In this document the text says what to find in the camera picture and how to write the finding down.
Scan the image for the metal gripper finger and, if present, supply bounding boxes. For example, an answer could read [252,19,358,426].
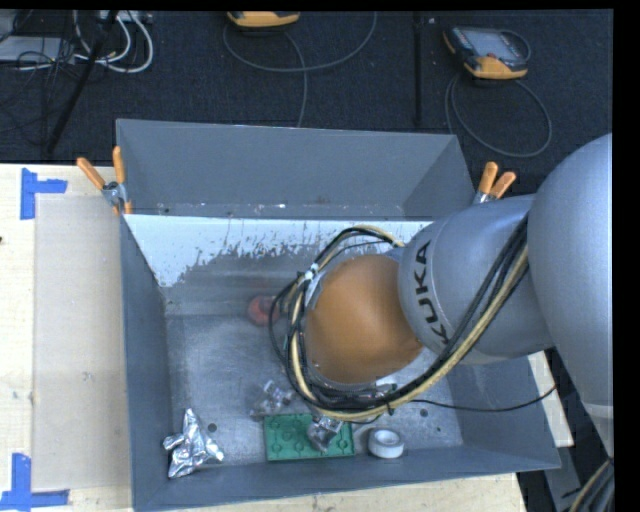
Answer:
[248,379,297,420]
[306,416,345,455]

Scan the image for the dark green flat block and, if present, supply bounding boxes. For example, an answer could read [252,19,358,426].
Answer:
[263,412,356,462]

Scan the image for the red round object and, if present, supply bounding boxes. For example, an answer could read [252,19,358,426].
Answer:
[247,294,281,327]

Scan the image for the white tape roll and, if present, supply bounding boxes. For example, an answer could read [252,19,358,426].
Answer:
[367,427,406,460]

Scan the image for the pale wood flat board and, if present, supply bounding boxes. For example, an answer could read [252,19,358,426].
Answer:
[31,192,134,492]

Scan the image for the grey metal bin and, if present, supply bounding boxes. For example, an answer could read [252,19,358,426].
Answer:
[115,118,563,512]

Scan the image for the crumpled silver foil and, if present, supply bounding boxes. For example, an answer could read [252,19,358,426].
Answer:
[161,407,225,480]

